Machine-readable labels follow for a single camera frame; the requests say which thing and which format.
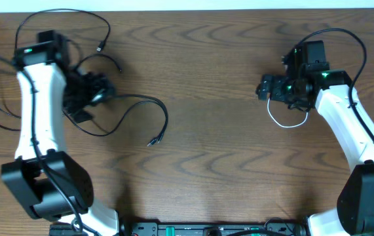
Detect white cable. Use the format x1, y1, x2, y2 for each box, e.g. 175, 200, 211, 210
266, 96, 310, 129

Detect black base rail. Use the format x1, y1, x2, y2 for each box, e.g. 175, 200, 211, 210
116, 221, 312, 236

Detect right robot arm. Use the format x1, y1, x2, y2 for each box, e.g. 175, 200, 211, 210
256, 41, 374, 235

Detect black usb cable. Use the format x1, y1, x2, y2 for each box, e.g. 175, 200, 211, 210
0, 54, 170, 148
14, 9, 123, 73

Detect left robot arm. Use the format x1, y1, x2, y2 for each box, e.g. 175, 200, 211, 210
1, 30, 120, 235

